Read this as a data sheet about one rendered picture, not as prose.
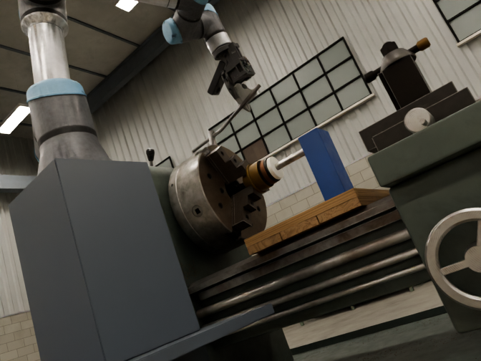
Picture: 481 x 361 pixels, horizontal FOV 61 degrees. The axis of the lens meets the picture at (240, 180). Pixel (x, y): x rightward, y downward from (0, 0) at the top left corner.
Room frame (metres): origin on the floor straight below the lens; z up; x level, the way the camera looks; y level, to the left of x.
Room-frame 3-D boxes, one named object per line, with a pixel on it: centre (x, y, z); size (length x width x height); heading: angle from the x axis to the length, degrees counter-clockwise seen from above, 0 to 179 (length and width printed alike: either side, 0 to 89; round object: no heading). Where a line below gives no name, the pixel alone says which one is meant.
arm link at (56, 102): (0.78, 0.31, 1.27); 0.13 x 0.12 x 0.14; 29
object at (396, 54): (0.85, -0.42, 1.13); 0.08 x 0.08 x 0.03
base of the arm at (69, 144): (0.77, 0.31, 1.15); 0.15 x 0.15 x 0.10
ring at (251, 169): (1.15, -0.06, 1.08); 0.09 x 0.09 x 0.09; 60
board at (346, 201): (1.08, -0.18, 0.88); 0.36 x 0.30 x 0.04; 150
